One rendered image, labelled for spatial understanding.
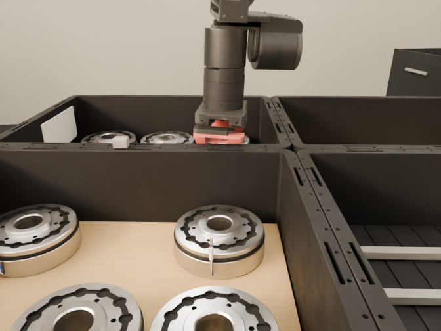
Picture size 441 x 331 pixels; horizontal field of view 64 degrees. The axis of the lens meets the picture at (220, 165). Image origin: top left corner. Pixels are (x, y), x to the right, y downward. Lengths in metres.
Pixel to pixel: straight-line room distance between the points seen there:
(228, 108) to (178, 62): 3.05
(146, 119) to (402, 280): 0.54
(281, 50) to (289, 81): 3.29
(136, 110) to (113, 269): 0.41
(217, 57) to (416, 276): 0.34
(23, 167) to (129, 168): 0.13
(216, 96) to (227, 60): 0.05
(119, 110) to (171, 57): 2.78
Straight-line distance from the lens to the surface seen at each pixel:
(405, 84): 2.10
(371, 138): 0.80
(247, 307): 0.32
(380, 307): 0.24
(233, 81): 0.48
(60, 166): 0.49
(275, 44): 0.49
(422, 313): 0.40
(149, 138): 0.70
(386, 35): 4.16
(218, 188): 0.45
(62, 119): 0.71
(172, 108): 0.73
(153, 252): 0.43
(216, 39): 0.47
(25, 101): 3.80
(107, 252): 0.44
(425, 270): 0.46
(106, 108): 0.77
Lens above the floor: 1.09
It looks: 24 degrees down
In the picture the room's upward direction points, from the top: straight up
